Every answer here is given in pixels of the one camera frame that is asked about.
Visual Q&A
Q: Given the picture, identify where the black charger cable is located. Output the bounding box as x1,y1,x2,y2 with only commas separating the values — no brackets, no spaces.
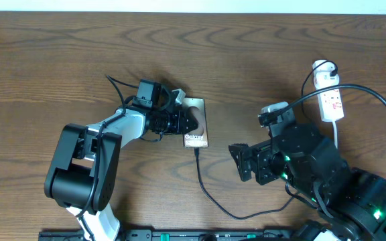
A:
193,60,339,221

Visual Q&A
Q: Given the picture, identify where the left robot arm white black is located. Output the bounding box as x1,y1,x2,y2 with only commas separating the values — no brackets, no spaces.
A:
44,80,198,240

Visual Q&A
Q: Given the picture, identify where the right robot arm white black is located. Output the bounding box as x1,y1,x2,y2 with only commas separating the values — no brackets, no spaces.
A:
229,125,386,240

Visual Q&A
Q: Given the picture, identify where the white power strip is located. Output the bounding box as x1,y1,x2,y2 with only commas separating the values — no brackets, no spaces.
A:
312,60,344,122

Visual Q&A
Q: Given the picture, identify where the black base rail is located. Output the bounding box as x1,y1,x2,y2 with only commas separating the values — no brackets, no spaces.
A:
38,228,314,241

